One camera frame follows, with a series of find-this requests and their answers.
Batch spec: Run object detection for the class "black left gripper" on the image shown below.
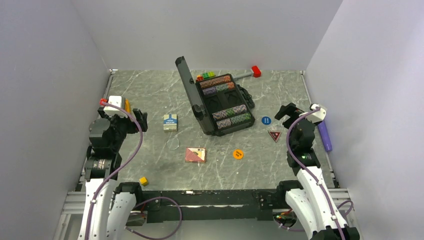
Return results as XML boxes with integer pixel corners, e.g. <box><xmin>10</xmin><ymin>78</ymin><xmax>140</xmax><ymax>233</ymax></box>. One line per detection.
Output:
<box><xmin>98</xmin><ymin>107</ymin><xmax>147</xmax><ymax>151</ymax></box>

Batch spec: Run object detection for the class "purple cylindrical flashlight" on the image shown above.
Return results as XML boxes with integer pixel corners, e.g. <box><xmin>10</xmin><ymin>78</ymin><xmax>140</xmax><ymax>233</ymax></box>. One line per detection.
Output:
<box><xmin>317</xmin><ymin>121</ymin><xmax>333</xmax><ymax>152</ymax></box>

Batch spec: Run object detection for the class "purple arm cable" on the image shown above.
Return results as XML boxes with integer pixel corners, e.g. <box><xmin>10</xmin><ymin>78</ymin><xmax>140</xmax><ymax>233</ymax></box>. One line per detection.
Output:
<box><xmin>277</xmin><ymin>106</ymin><xmax>355</xmax><ymax>240</ymax></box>
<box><xmin>84</xmin><ymin>100</ymin><xmax>183</xmax><ymax>240</ymax></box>

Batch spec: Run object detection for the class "pink green chip row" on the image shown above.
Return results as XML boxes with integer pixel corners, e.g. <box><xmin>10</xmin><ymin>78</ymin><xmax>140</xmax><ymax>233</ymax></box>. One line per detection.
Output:
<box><xmin>216</xmin><ymin>113</ymin><xmax>252</xmax><ymax>129</ymax></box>

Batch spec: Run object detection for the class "blue texas holdem card deck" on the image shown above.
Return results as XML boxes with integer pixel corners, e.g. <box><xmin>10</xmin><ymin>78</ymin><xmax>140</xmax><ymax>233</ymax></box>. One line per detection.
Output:
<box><xmin>163</xmin><ymin>114</ymin><xmax>178</xmax><ymax>132</ymax></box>

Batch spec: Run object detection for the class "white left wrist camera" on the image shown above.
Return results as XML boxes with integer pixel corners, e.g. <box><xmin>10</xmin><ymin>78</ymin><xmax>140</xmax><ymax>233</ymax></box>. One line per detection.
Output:
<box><xmin>100</xmin><ymin>95</ymin><xmax>127</xmax><ymax>118</ymax></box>

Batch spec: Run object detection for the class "aluminium frame rail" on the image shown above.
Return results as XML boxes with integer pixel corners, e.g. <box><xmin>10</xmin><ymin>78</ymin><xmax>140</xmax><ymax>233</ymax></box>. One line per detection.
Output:
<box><xmin>61</xmin><ymin>191</ymin><xmax>87</xmax><ymax>215</ymax></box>

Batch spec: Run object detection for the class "clear round plastic disc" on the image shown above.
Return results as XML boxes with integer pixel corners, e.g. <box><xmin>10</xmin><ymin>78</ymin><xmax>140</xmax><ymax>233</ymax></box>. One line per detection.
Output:
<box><xmin>166</xmin><ymin>137</ymin><xmax>180</xmax><ymax>151</ymax></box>

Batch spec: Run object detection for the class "orange black chip row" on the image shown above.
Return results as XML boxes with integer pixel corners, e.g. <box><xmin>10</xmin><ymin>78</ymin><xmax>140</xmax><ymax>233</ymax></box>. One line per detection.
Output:
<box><xmin>199</xmin><ymin>74</ymin><xmax>232</xmax><ymax>89</ymax></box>

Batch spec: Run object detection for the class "colourful toy brick stack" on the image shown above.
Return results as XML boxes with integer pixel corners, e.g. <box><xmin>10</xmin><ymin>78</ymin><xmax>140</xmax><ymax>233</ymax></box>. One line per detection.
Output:
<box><xmin>196</xmin><ymin>71</ymin><xmax>216</xmax><ymax>82</ymax></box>

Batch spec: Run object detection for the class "yellow orange duplo brick tower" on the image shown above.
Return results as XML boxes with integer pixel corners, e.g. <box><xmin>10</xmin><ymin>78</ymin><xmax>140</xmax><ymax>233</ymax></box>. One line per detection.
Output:
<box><xmin>124</xmin><ymin>99</ymin><xmax>131</xmax><ymax>113</ymax></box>

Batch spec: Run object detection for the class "blue green purple chip row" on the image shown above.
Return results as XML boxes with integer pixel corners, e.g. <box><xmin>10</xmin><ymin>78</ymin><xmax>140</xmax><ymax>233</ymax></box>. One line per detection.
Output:
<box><xmin>212</xmin><ymin>104</ymin><xmax>247</xmax><ymax>121</ymax></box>

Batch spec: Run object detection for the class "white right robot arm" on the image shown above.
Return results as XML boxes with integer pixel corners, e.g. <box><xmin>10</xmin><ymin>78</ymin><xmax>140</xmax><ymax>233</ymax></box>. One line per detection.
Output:
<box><xmin>275</xmin><ymin>102</ymin><xmax>360</xmax><ymax>240</ymax></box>

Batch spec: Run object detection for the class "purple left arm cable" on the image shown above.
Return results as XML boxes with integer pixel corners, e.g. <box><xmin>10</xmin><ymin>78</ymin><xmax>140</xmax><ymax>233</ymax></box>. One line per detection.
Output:
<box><xmin>84</xmin><ymin>100</ymin><xmax>183</xmax><ymax>240</ymax></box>

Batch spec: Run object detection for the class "black poker chip case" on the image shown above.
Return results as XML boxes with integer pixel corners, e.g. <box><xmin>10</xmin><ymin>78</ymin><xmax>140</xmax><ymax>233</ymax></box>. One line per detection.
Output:
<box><xmin>175</xmin><ymin>56</ymin><xmax>256</xmax><ymax>137</ymax></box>

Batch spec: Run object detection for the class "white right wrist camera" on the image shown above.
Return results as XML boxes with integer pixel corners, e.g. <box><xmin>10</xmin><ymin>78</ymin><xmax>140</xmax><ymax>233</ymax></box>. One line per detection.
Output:
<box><xmin>307</xmin><ymin>103</ymin><xmax>328</xmax><ymax>125</ymax></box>

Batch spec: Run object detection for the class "orange big blind button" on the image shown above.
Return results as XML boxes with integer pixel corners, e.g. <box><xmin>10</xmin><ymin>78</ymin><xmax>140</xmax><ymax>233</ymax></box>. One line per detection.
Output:
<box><xmin>232</xmin><ymin>149</ymin><xmax>244</xmax><ymax>160</ymax></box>

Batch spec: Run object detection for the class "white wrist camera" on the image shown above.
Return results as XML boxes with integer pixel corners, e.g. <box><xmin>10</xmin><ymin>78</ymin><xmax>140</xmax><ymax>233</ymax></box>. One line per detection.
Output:
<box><xmin>100</xmin><ymin>95</ymin><xmax>127</xmax><ymax>118</ymax></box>
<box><xmin>307</xmin><ymin>103</ymin><xmax>328</xmax><ymax>125</ymax></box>

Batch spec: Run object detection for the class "blue small blind button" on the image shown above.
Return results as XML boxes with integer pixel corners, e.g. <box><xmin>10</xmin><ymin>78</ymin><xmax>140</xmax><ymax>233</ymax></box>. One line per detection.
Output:
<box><xmin>261</xmin><ymin>116</ymin><xmax>272</xmax><ymax>126</ymax></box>

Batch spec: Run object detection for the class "purple green orange chip row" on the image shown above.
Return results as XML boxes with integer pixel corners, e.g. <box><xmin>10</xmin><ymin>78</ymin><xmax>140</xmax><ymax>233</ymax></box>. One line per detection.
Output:
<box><xmin>202</xmin><ymin>82</ymin><xmax>235</xmax><ymax>96</ymax></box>

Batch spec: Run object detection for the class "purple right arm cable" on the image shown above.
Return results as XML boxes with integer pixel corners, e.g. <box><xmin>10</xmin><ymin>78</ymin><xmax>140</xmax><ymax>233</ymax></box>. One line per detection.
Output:
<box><xmin>277</xmin><ymin>106</ymin><xmax>355</xmax><ymax>240</ymax></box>

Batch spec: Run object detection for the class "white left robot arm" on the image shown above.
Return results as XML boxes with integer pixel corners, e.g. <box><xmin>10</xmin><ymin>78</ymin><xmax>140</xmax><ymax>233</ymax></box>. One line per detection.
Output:
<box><xmin>78</xmin><ymin>108</ymin><xmax>148</xmax><ymax>240</ymax></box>

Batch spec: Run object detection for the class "red playing card deck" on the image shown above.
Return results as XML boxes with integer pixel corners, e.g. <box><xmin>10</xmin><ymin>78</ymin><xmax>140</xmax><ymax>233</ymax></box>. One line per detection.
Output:
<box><xmin>184</xmin><ymin>147</ymin><xmax>206</xmax><ymax>163</ymax></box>

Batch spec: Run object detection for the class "red headed toy hammer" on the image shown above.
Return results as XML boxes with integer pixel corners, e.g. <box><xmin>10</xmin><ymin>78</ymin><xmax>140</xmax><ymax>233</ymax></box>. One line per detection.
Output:
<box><xmin>233</xmin><ymin>65</ymin><xmax>262</xmax><ymax>81</ymax></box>

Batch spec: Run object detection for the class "red triangular dealer button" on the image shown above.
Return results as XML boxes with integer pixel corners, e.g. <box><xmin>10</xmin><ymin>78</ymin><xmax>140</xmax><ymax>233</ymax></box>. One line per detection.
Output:
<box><xmin>268</xmin><ymin>131</ymin><xmax>282</xmax><ymax>143</ymax></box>

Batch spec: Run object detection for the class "black base crossbar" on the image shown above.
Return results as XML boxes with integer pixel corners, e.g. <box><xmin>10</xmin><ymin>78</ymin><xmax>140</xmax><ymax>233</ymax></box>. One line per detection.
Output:
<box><xmin>139</xmin><ymin>189</ymin><xmax>288</xmax><ymax>223</ymax></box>

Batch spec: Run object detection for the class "small yellow cube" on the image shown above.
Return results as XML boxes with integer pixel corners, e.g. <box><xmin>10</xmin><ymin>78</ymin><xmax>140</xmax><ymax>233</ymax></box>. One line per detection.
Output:
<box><xmin>139</xmin><ymin>177</ymin><xmax>149</xmax><ymax>187</ymax></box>

